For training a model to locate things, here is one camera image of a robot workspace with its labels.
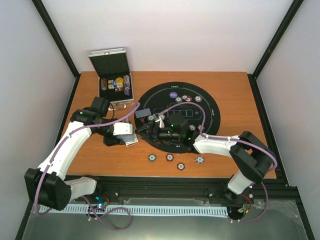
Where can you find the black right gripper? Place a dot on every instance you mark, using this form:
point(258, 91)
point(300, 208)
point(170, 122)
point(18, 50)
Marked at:
point(148, 136)

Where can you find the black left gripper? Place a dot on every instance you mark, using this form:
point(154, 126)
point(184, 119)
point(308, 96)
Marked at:
point(112, 141)

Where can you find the green chips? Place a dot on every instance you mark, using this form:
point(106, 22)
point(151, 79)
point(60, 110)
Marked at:
point(150, 118)
point(178, 99)

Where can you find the red triangular all-in marker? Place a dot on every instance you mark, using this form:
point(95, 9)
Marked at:
point(142, 120)

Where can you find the blue-backed card deck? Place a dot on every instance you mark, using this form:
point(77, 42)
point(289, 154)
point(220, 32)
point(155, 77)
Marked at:
point(127, 137)

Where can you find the dealt card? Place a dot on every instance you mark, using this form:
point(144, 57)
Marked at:
point(143, 113)

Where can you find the green poker chip stack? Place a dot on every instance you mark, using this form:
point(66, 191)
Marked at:
point(152, 157)

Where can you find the brown poker chip stack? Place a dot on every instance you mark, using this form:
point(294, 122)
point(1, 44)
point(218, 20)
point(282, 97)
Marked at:
point(169, 157)

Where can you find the purple small blind button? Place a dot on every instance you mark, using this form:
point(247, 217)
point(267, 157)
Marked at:
point(173, 95)

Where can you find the single brown chip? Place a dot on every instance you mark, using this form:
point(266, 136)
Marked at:
point(181, 166)

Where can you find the brown chip mat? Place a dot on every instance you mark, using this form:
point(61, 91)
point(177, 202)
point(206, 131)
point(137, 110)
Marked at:
point(201, 128)

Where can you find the blue poker chip stack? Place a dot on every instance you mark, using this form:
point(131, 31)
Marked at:
point(199, 159)

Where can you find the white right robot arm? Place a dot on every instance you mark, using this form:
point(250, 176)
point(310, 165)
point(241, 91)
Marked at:
point(253, 159)

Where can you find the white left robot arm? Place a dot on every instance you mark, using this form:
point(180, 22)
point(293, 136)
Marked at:
point(47, 185)

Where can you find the white playing card box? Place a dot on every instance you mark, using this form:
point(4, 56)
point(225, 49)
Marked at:
point(130, 143)

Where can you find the black round poker mat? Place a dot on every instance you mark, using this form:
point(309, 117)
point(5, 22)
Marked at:
point(157, 99)

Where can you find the aluminium poker chip case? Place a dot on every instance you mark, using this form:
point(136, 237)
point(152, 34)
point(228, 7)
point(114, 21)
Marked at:
point(111, 64)

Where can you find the brown chips in case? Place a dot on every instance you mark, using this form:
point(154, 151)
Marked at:
point(103, 84)

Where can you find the purple chips in case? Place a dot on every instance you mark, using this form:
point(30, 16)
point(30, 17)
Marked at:
point(127, 85)

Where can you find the yellow button in case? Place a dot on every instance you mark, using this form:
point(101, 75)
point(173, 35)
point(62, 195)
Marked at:
point(119, 81)

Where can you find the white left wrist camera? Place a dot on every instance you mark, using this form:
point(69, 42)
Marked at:
point(122, 128)

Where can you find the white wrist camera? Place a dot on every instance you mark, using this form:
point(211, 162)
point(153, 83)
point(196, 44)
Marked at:
point(158, 120)
point(122, 128)

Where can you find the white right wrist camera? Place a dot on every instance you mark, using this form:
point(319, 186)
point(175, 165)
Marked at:
point(158, 120)

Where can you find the light blue cable duct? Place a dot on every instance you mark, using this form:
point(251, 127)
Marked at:
point(154, 210)

